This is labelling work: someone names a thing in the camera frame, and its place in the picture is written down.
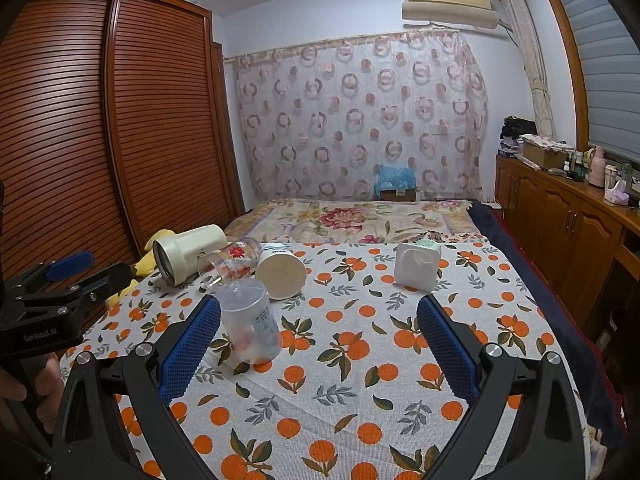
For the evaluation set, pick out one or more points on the cream mug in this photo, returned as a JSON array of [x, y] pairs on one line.
[[195, 250]]

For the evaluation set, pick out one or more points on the wall air conditioner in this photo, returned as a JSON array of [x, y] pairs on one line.
[[450, 2]]

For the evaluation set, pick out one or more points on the grey window blind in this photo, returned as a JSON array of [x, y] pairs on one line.
[[605, 75]]

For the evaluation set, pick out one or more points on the low wooden cabinet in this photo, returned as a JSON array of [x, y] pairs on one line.
[[560, 230]]

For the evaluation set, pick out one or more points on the person's left hand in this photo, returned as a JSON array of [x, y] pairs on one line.
[[52, 385]]

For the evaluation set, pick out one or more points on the pink tissue pack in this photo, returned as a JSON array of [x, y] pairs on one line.
[[616, 193]]

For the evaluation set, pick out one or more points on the floral print glass cup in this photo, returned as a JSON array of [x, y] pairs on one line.
[[232, 260]]

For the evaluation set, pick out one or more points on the white square cup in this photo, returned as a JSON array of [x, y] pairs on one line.
[[415, 267]]

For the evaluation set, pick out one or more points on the orange fruit print tablecloth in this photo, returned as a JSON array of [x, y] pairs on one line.
[[340, 360]]

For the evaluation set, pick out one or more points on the floral blanket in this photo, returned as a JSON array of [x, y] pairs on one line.
[[340, 222]]

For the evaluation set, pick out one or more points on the open cardboard box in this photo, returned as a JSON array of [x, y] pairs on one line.
[[542, 157]]

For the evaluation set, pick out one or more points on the white paper cup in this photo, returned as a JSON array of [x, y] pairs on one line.
[[280, 275]]

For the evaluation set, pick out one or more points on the beige tied window curtain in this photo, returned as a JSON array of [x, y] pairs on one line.
[[530, 60]]

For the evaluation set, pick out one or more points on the translucent plastic cup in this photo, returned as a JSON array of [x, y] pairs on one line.
[[250, 325]]

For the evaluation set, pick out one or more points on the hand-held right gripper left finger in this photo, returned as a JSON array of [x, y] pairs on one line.
[[192, 345]]

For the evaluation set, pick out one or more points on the yellow cloth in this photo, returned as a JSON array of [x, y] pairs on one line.
[[145, 265]]

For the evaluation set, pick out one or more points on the blue plastic bag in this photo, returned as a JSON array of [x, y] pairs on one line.
[[396, 176]]

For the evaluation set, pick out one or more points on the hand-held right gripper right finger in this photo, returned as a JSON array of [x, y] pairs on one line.
[[445, 345]]

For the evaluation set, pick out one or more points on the patterned cloth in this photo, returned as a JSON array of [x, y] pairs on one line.
[[547, 142]]

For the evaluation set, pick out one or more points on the green bottle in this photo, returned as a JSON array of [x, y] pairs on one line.
[[626, 170]]

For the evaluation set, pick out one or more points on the wooden slatted wardrobe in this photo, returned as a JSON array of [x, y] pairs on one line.
[[150, 110]]

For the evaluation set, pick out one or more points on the stack of dark clothes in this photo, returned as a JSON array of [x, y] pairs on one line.
[[517, 132]]

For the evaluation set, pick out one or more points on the pink thermos jug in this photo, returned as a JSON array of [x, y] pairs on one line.
[[596, 167]]

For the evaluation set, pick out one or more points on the small cardboard box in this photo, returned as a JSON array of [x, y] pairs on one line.
[[398, 195]]

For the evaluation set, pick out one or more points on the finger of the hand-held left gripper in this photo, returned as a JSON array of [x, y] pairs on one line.
[[107, 275], [70, 262]]

